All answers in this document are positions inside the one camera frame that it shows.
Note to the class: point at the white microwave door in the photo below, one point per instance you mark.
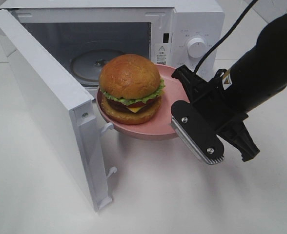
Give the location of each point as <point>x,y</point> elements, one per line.
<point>61,107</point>

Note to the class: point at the burger with lettuce and cheese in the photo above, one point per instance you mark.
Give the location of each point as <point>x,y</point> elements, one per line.
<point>131,88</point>

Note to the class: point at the glass microwave turntable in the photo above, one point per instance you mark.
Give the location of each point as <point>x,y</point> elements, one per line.
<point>88,66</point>

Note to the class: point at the white microwave oven body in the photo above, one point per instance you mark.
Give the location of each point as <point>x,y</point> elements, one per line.
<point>156,29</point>

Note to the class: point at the pink round plate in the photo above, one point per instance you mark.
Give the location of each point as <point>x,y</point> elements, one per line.
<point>159,127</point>

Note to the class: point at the white round knob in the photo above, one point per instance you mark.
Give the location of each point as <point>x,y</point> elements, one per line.
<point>192,64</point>
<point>196,47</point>

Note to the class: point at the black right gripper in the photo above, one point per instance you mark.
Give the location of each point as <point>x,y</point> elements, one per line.
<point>207,98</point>

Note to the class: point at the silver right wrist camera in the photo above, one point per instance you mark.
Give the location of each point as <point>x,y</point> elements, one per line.
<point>196,133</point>

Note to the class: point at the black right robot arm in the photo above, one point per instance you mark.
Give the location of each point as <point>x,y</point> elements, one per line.
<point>261,72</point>

